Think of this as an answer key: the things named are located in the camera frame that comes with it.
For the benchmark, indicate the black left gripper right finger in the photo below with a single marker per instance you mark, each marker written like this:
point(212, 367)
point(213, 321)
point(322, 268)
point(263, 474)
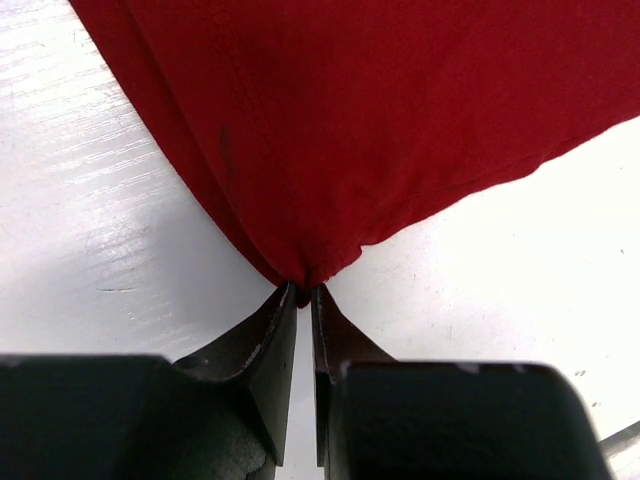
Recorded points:
point(381, 418)

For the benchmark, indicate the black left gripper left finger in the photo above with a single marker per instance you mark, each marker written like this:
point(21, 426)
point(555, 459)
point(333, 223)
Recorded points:
point(218, 413)

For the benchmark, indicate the red t-shirt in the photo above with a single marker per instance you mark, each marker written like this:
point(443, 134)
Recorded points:
point(310, 129)

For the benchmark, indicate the aluminium table edge rail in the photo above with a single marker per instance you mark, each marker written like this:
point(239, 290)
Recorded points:
point(621, 441)

